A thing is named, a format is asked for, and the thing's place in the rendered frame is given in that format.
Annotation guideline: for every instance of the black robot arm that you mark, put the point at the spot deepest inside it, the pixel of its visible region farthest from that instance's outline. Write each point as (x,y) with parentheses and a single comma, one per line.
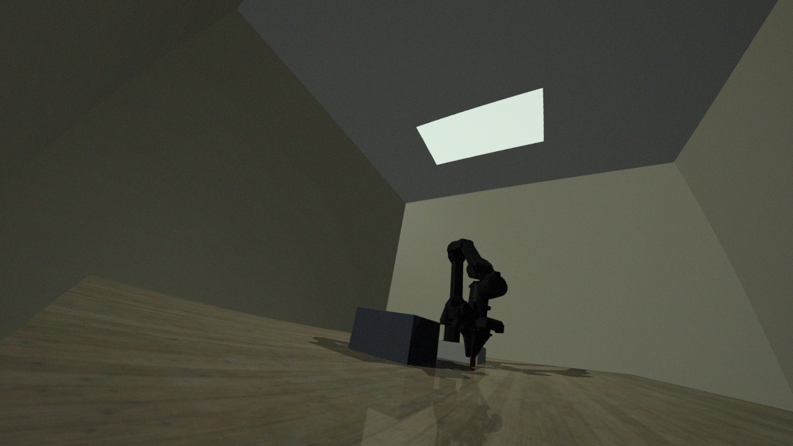
(490,285)

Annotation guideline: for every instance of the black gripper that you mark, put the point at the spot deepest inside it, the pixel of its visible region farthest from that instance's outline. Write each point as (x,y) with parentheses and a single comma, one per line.
(476,333)

